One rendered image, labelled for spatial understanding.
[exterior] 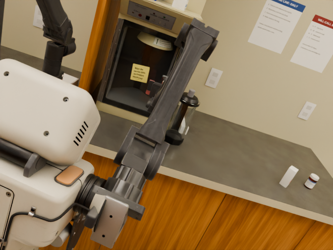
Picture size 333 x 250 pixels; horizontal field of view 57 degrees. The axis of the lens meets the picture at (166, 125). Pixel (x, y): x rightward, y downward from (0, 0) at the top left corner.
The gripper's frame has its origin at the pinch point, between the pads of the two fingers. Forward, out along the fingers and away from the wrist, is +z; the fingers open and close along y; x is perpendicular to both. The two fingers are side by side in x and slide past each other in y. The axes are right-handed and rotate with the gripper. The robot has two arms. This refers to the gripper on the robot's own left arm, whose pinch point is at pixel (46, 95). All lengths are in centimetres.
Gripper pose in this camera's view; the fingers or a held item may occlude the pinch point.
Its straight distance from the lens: 120.0
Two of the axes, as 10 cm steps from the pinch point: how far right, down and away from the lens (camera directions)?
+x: -9.4, -3.0, -1.3
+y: 0.2, -4.5, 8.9
